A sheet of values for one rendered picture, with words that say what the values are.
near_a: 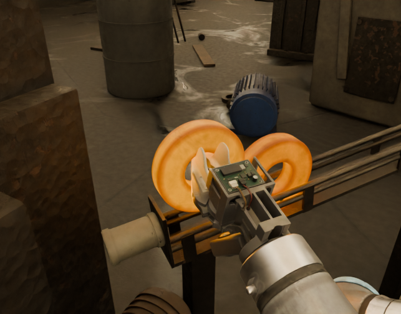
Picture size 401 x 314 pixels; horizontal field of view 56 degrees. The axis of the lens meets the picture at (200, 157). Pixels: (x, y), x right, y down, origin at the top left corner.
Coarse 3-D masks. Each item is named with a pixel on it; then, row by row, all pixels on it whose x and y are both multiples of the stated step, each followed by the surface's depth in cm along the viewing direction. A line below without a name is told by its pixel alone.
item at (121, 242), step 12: (144, 216) 62; (156, 216) 61; (120, 228) 59; (132, 228) 59; (144, 228) 59; (156, 228) 59; (108, 240) 57; (120, 240) 58; (132, 240) 58; (144, 240) 59; (156, 240) 60; (108, 252) 57; (120, 252) 58; (132, 252) 59
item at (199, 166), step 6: (198, 150) 54; (198, 156) 55; (204, 156) 53; (192, 162) 57; (198, 162) 55; (204, 162) 53; (192, 168) 56; (198, 168) 56; (204, 168) 54; (198, 174) 55; (204, 174) 54; (198, 180) 55; (204, 180) 54; (204, 186) 54
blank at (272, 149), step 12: (252, 144) 65; (264, 144) 63; (276, 144) 63; (288, 144) 64; (300, 144) 66; (252, 156) 63; (264, 156) 63; (276, 156) 64; (288, 156) 66; (300, 156) 67; (264, 168) 65; (288, 168) 69; (300, 168) 69; (276, 180) 71; (288, 180) 69; (300, 180) 70; (276, 192) 69; (300, 192) 72
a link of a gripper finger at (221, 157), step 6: (222, 144) 55; (216, 150) 57; (222, 150) 56; (228, 150) 54; (210, 156) 59; (216, 156) 57; (222, 156) 56; (228, 156) 55; (210, 162) 58; (216, 162) 58; (222, 162) 56; (228, 162) 55
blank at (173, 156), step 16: (176, 128) 57; (192, 128) 56; (208, 128) 56; (224, 128) 58; (160, 144) 57; (176, 144) 55; (192, 144) 56; (208, 144) 58; (240, 144) 60; (160, 160) 56; (176, 160) 56; (240, 160) 62; (160, 176) 56; (176, 176) 58; (160, 192) 58; (176, 192) 59; (176, 208) 60; (192, 208) 62
